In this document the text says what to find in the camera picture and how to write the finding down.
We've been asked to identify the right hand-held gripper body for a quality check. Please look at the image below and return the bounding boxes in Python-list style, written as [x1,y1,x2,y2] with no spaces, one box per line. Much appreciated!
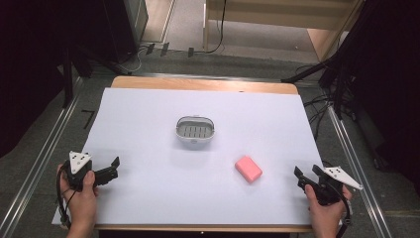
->
[311,166,364,206]

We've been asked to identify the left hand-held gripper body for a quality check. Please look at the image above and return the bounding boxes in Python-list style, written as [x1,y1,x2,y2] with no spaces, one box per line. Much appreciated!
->
[62,150,100,192]

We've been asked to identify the pink soap bar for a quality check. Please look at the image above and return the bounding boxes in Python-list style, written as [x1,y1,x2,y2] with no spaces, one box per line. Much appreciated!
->
[234,155,263,184]

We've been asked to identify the white soap dish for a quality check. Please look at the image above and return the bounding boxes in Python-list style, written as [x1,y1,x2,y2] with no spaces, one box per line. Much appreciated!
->
[174,114,216,146]

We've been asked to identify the person's right hand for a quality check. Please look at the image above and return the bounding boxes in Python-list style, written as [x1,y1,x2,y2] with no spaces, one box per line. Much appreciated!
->
[303,183,354,233]

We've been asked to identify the person's left hand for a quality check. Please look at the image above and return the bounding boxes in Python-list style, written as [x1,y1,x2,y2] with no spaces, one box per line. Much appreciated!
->
[56,163,100,230]

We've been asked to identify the white table sheet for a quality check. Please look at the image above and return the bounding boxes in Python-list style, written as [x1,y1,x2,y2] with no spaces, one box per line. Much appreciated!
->
[52,86,327,227]

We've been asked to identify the black metal stand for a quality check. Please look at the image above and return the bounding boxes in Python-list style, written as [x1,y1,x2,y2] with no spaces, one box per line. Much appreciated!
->
[280,49,356,122]
[61,43,133,109]

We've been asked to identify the black curtain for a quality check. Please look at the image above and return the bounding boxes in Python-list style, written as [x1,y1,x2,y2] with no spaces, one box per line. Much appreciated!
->
[330,0,420,189]
[0,0,110,160]

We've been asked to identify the wooden table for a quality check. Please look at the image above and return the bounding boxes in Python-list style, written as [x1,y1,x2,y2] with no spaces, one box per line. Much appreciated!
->
[59,75,315,234]

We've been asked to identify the black cabinet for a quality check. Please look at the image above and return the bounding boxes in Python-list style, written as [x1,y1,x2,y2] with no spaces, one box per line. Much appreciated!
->
[75,0,150,65]

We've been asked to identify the light wooden furniture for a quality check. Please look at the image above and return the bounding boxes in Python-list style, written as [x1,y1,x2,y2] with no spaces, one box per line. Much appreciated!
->
[202,0,366,62]

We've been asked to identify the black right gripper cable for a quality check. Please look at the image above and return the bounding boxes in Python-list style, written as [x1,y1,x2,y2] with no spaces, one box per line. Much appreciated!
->
[321,160,353,238]

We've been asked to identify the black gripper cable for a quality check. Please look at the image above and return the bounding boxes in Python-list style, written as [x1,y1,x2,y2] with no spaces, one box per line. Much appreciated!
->
[55,162,78,230]
[321,160,353,238]

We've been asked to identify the metal floor rail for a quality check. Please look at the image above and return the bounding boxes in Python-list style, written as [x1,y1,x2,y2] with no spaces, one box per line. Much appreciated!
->
[0,76,84,238]
[325,102,394,238]
[130,71,321,88]

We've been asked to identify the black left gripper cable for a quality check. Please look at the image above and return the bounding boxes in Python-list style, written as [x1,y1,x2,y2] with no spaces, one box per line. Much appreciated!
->
[55,162,78,230]

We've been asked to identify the black floor cables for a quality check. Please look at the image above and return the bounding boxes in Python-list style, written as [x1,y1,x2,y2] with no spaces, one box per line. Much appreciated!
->
[295,63,335,142]

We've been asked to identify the white floor cable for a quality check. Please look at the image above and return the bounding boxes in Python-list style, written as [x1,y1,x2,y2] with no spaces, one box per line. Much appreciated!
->
[117,46,150,74]

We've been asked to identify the black hanging cable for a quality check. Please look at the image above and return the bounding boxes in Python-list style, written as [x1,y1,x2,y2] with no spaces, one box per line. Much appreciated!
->
[194,0,229,56]

